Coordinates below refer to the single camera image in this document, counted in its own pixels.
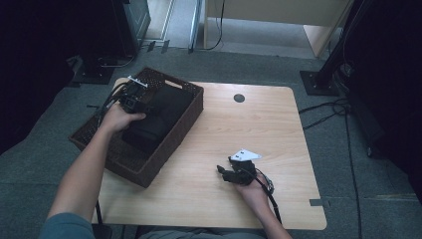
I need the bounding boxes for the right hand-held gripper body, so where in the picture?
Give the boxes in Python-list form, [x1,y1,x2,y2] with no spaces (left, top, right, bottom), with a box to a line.
[226,147,264,186]

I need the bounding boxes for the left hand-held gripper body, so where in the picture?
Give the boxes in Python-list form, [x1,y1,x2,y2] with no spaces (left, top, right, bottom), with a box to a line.
[117,75,154,115]

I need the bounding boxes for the black pants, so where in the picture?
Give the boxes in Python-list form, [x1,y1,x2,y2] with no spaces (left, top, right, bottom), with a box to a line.
[120,85,195,155]

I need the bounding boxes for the brown wicker basket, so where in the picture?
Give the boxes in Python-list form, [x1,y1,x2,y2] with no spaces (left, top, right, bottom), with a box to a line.
[68,67,205,189]

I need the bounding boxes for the person's left hand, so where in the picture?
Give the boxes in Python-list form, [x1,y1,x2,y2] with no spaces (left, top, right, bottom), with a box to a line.
[99,102,147,135]

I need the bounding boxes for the person's right hand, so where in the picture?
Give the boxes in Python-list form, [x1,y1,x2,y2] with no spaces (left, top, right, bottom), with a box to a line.
[233,173,271,214]

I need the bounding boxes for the person's grey trouser lap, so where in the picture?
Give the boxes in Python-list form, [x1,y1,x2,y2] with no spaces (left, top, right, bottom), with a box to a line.
[135,226,271,239]

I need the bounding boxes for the black cabinet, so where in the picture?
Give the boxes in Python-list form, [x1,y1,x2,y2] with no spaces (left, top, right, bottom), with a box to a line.
[111,0,152,60]

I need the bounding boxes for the dark curtain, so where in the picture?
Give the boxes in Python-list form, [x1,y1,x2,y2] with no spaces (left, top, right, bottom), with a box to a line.
[342,0,422,203]
[0,0,117,155]

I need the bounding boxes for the black chair seat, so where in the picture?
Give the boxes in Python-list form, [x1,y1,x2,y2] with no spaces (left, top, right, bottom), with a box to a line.
[91,223,114,239]

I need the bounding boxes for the grey-blue shirt sleeve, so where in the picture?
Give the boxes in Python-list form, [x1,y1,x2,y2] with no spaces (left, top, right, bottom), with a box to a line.
[38,212,97,239]

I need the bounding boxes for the black slanted stand pole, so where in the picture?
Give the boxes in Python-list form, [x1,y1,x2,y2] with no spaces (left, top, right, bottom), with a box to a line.
[316,0,369,88]

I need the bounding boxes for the beige wooden furniture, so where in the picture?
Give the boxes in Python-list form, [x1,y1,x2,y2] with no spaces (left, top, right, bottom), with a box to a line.
[202,0,353,60]

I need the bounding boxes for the right hand-held gripper cable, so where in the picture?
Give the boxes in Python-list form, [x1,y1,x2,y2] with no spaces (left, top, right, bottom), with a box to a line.
[248,166,284,224]

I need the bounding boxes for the grey metal rail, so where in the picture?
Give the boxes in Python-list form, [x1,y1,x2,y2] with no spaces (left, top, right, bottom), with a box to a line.
[187,0,204,55]

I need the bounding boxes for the black floor cables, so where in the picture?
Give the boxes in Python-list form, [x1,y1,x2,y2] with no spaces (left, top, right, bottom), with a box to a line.
[298,97,364,239]

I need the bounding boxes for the hanging black cable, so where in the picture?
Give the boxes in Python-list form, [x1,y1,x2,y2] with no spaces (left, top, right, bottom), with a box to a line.
[204,0,227,52]

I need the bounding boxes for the black stand base plate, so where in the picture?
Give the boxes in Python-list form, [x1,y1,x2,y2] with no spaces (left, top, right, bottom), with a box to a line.
[300,70,340,98]

